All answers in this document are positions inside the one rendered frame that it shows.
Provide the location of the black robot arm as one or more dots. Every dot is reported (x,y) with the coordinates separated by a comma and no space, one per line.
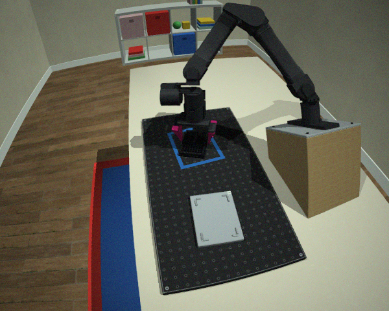
(252,19)

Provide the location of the blue tape outline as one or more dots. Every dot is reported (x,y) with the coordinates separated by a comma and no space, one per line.
(198,163)

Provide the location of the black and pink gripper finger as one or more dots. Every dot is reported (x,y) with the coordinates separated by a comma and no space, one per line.
(210,135)
(178,131)

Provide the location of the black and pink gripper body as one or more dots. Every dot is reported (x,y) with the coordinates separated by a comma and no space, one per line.
(195,119)

